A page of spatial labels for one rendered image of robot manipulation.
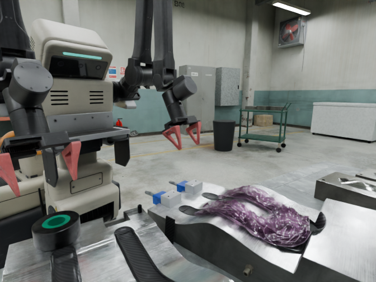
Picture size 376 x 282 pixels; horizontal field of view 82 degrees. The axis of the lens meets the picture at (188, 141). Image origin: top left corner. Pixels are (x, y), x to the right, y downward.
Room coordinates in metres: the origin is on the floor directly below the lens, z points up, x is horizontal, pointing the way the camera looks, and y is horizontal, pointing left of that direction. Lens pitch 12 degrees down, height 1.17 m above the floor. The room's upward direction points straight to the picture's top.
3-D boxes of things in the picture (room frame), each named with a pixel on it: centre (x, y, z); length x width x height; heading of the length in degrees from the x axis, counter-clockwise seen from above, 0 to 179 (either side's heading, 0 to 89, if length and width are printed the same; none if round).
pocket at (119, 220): (0.44, 0.16, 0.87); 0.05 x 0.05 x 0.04; 33
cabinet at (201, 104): (6.58, -0.29, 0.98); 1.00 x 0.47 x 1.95; 121
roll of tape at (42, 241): (0.38, 0.25, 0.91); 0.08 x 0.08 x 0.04
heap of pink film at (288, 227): (0.48, -0.16, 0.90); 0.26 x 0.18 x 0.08; 51
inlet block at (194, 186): (0.69, 0.02, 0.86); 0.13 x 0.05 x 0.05; 51
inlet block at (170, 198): (0.61, 0.09, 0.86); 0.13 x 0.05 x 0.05; 51
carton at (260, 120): (8.19, -2.85, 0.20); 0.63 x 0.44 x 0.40; 121
